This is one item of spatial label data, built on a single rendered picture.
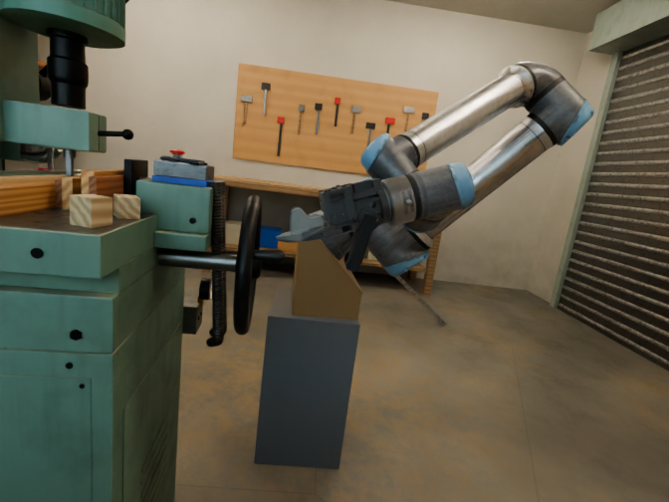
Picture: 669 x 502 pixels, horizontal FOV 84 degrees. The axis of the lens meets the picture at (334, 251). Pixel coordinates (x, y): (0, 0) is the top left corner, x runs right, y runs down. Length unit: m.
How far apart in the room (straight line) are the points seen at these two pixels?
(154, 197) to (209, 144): 3.36
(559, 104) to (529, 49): 3.47
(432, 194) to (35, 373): 0.69
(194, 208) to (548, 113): 0.95
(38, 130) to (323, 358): 0.94
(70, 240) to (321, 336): 0.84
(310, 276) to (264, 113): 2.96
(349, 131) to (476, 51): 1.48
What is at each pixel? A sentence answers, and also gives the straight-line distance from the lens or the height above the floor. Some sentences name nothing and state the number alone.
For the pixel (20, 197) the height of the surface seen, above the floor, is 0.92.
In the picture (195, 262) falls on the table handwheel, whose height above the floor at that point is 0.81.
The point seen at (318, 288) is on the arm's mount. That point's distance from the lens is 1.22.
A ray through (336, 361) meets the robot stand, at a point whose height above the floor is 0.42.
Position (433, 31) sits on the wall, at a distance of 4.37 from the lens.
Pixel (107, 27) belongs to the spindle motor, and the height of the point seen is 1.21.
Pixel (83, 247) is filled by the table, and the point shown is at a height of 0.88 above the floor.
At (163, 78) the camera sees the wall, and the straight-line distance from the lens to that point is 4.33.
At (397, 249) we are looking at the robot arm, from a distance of 1.21.
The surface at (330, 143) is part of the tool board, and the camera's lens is 3.98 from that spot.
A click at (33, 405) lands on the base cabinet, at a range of 0.76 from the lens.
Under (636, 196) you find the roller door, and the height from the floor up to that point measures 1.14.
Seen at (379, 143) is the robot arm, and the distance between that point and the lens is 0.86.
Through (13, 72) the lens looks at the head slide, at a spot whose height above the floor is 1.12.
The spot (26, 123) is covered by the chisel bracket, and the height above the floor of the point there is 1.04.
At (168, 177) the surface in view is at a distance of 0.79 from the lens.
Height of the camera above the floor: 1.02
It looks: 12 degrees down
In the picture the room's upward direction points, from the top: 7 degrees clockwise
